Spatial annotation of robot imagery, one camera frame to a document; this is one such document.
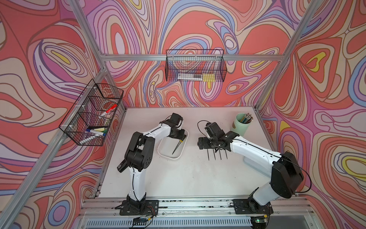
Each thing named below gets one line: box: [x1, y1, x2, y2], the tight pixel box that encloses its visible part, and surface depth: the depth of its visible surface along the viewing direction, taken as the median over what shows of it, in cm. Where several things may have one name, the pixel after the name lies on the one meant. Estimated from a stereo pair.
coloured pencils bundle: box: [240, 112, 254, 124], surface depth 93 cm
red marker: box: [100, 104, 118, 117], surface depth 78 cm
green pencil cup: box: [230, 113, 252, 137], surface depth 98 cm
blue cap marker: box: [85, 128, 106, 136], surface depth 71 cm
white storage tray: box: [157, 128, 190, 160], surface depth 97 cm
